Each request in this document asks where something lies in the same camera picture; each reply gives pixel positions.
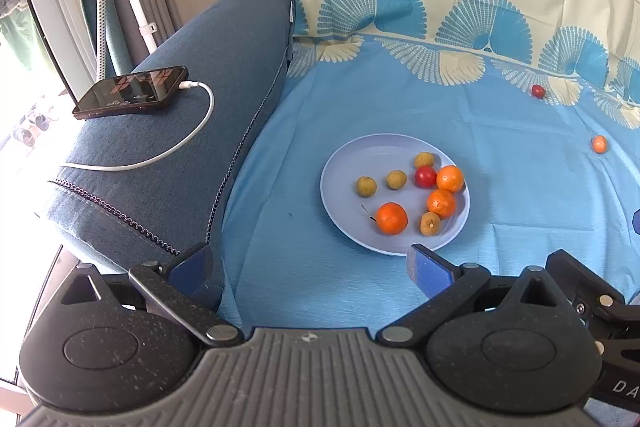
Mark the black smartphone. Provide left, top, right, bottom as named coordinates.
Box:
left=73, top=65, right=189, bottom=121

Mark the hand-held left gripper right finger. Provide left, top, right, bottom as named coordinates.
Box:
left=375, top=243, right=560, bottom=349

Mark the orange kumquat with stem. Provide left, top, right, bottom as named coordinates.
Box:
left=361, top=205, right=409, bottom=236

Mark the white charging cable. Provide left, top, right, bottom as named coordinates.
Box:
left=59, top=78, right=215, bottom=172

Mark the light blue plate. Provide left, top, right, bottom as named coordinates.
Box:
left=320, top=133, right=471, bottom=256

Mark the blue fabric sofa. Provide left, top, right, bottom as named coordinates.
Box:
left=35, top=0, right=297, bottom=313

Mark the blue white fan-print cloth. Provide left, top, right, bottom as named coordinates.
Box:
left=218, top=0, right=640, bottom=427

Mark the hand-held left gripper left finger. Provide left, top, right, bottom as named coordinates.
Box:
left=59, top=242, right=246, bottom=349

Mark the dotted white strap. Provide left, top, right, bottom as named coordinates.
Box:
left=94, top=0, right=109, bottom=78

